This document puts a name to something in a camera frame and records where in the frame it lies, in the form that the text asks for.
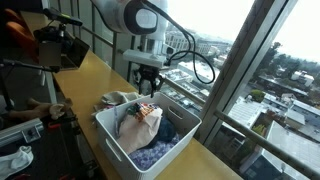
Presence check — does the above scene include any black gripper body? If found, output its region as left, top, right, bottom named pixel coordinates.
left=137, top=64, right=165, bottom=84

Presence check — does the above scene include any magenta pink cloth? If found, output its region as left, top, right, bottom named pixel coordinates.
left=94, top=103, right=116, bottom=114

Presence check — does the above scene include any dark blue cloth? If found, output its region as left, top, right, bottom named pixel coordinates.
left=146, top=114, right=178, bottom=150

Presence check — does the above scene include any light pink printed t-shirt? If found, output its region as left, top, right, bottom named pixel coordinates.
left=116, top=101, right=164, bottom=155

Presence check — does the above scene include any purple patterned cloth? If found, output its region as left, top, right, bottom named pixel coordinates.
left=128, top=133, right=183, bottom=172

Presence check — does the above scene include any white plastic basket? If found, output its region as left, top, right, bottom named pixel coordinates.
left=95, top=91, right=203, bottom=180

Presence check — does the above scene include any grey window mullion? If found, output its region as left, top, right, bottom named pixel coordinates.
left=194, top=0, right=299, bottom=148

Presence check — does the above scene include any black bag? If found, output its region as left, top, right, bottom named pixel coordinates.
left=33, top=25, right=74, bottom=44

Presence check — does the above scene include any white sock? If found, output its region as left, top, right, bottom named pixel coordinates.
left=0, top=145, right=35, bottom=180

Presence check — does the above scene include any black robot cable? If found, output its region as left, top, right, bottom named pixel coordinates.
left=141, top=0, right=217, bottom=85

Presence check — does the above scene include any red handled clamp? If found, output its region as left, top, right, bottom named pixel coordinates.
left=46, top=114, right=81, bottom=132

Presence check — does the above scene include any white metal post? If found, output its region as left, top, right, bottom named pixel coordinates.
left=40, top=70, right=58, bottom=105

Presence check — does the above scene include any black camera stand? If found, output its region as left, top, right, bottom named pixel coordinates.
left=0, top=22, right=67, bottom=74

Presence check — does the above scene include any black stereo camera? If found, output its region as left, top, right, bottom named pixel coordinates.
left=43, top=7, right=84, bottom=28

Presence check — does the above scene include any aluminium extrusion rail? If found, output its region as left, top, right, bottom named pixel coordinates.
left=0, top=118, right=45, bottom=148

